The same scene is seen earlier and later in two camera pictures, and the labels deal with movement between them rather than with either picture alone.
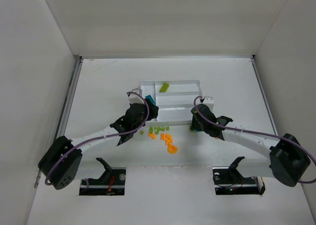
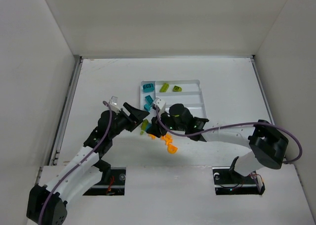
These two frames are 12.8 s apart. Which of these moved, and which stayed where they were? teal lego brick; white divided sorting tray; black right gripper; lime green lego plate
Moved: black right gripper
Stayed: teal lego brick; white divided sorting tray; lime green lego plate
